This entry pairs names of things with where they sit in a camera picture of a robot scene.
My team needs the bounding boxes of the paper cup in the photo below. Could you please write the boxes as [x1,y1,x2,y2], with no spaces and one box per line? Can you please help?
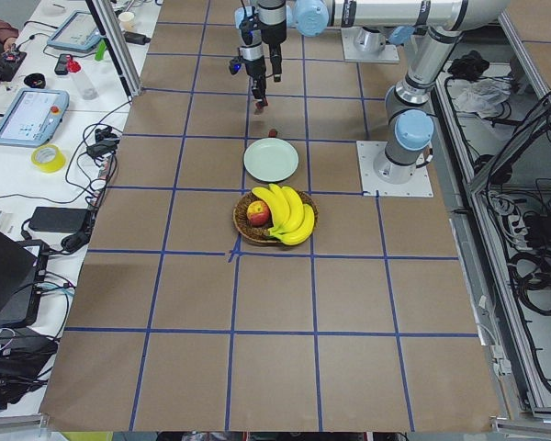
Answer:
[118,11,136,32]

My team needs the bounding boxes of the woven wicker basket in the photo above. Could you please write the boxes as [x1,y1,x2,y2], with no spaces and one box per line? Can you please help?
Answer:
[232,190,319,244]

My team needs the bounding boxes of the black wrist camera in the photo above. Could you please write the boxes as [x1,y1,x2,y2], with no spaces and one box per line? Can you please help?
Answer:
[229,57,243,75]

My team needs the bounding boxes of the coiled black cables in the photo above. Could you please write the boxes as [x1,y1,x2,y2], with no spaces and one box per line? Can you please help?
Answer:
[507,250,551,318]

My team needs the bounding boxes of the black small bowl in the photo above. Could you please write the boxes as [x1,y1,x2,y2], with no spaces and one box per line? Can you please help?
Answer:
[23,73,46,89]

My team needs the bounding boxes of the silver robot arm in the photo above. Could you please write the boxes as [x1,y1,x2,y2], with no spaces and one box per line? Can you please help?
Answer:
[229,0,509,108]
[236,1,470,184]

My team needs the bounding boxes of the black phone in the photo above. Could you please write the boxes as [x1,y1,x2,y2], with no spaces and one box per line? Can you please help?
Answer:
[54,53,73,76]

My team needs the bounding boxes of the black power adapter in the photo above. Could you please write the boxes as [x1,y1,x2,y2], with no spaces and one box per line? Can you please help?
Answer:
[28,207,90,233]

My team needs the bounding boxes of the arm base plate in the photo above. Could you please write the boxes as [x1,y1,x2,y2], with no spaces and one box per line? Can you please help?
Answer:
[356,141,433,198]
[341,27,399,64]

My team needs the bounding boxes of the far teach pendant tablet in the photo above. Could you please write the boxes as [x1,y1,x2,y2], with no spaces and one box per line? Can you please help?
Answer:
[47,10,101,52]

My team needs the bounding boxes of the white crumpled cloth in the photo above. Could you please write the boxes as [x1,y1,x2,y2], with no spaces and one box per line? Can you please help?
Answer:
[454,79,512,119]

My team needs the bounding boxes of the teach pendant tablet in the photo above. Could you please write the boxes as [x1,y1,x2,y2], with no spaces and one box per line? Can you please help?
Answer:
[47,10,101,52]
[0,88,70,148]

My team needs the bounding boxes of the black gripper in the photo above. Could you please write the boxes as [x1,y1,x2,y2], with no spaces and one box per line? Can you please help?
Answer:
[256,0,287,46]
[241,44,282,105]

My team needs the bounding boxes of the yellow banana bunch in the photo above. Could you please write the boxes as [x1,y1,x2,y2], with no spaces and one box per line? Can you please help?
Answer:
[252,184,317,246]

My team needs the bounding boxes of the yellow tape roll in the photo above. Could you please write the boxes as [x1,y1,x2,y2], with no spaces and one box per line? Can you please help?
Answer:
[31,144,66,174]

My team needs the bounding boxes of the near teach pendant tablet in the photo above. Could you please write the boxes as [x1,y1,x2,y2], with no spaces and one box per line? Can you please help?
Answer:
[0,88,70,148]

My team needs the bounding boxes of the pale green plate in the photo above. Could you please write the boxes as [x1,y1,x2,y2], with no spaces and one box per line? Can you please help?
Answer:
[243,138,298,183]

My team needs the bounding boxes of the black laptop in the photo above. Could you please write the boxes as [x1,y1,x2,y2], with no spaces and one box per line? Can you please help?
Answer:
[0,232,48,329]

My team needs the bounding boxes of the aluminium frame post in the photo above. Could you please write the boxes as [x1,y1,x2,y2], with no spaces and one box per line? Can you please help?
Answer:
[85,0,141,98]

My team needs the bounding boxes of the red apple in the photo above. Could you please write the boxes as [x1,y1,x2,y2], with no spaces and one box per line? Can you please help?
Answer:
[246,200,271,227]

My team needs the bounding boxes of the clear bottle red cap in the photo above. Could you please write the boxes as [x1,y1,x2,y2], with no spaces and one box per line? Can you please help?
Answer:
[66,56,98,100]

